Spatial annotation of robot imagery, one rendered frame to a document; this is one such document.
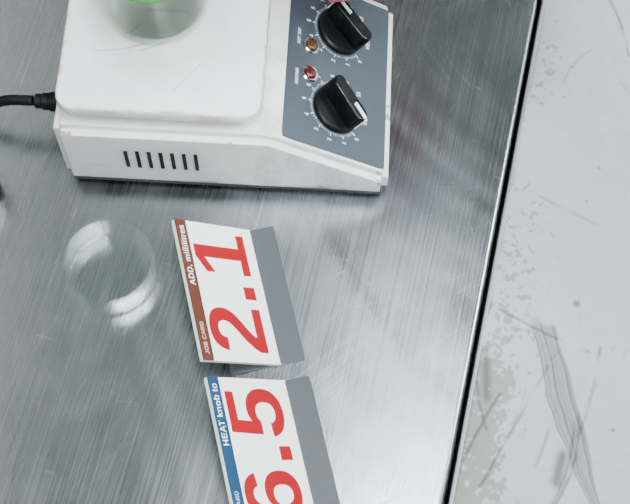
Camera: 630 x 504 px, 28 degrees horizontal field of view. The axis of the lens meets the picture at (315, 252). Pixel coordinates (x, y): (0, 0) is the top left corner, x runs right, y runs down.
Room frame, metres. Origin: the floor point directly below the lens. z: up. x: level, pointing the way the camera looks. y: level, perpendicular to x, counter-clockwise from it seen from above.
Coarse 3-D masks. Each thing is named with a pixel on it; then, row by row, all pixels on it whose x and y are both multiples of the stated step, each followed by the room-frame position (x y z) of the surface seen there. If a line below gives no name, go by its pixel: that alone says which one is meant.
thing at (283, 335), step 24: (264, 240) 0.32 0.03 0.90; (264, 264) 0.30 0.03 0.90; (264, 288) 0.29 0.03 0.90; (192, 312) 0.25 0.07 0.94; (264, 312) 0.27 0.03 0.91; (288, 312) 0.27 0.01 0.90; (288, 336) 0.26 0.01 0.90; (216, 360) 0.23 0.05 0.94; (240, 360) 0.23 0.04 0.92; (264, 360) 0.24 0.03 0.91; (288, 360) 0.24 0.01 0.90
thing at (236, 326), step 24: (192, 240) 0.30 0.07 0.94; (216, 240) 0.31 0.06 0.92; (240, 240) 0.31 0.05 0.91; (216, 264) 0.29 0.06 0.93; (240, 264) 0.30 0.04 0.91; (216, 288) 0.27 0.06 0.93; (240, 288) 0.28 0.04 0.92; (216, 312) 0.26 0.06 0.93; (240, 312) 0.26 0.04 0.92; (216, 336) 0.24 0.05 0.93; (240, 336) 0.25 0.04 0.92; (264, 336) 0.25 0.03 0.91
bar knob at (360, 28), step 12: (324, 12) 0.45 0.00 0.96; (336, 12) 0.45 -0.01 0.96; (348, 12) 0.45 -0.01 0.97; (324, 24) 0.44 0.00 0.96; (336, 24) 0.44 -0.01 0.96; (348, 24) 0.44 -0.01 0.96; (360, 24) 0.44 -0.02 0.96; (324, 36) 0.43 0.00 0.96; (336, 36) 0.44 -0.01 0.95; (348, 36) 0.44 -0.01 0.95; (360, 36) 0.43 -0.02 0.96; (336, 48) 0.43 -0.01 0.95; (348, 48) 0.43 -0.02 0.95
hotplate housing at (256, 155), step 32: (288, 0) 0.45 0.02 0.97; (64, 128) 0.36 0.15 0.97; (96, 128) 0.36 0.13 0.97; (128, 128) 0.36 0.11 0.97; (160, 128) 0.36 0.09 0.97; (192, 128) 0.36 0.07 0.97; (224, 128) 0.36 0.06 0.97; (256, 128) 0.36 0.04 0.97; (64, 160) 0.36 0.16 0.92; (96, 160) 0.35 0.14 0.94; (128, 160) 0.35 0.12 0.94; (160, 160) 0.35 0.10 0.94; (192, 160) 0.35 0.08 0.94; (224, 160) 0.35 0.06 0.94; (256, 160) 0.35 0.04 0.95; (288, 160) 0.35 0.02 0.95; (320, 160) 0.35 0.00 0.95; (352, 160) 0.36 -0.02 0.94; (384, 160) 0.37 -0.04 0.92; (352, 192) 0.35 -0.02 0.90
